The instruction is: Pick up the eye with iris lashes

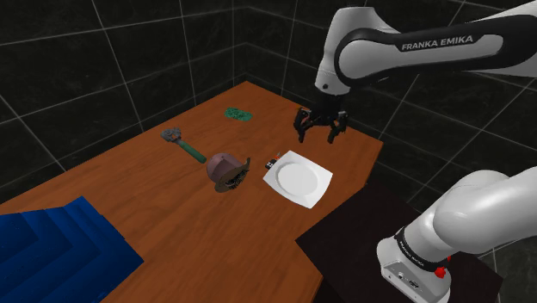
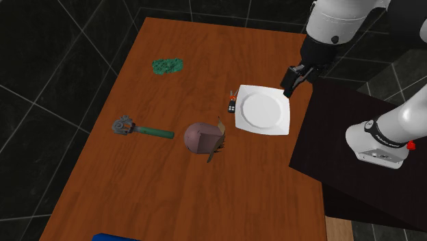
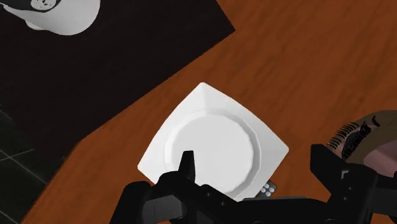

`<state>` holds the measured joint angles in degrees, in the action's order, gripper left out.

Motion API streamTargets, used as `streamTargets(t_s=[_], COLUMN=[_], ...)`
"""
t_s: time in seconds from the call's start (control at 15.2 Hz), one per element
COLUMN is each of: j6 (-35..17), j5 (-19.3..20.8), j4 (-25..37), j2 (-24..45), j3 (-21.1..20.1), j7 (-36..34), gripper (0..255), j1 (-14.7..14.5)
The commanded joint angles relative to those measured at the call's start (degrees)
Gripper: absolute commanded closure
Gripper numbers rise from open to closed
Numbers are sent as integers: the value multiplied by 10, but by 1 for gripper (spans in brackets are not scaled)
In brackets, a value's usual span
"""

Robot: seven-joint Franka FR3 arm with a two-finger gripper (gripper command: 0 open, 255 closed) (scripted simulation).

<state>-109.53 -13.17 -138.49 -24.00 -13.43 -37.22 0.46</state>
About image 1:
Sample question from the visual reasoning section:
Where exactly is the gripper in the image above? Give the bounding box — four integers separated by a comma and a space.
293, 93, 349, 145

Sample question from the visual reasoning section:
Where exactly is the white square plate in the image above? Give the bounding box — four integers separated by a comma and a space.
262, 150, 334, 209

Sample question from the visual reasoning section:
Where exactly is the green sponge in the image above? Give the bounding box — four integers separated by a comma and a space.
224, 107, 254, 123

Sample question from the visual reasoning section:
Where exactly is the dark robot stand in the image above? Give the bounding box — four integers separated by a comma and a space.
294, 182, 504, 303

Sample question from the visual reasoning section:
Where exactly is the blue stepped block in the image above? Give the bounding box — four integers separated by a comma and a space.
0, 195, 145, 303

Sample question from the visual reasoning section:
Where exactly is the green handled can opener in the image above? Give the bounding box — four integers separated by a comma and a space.
160, 127, 208, 164

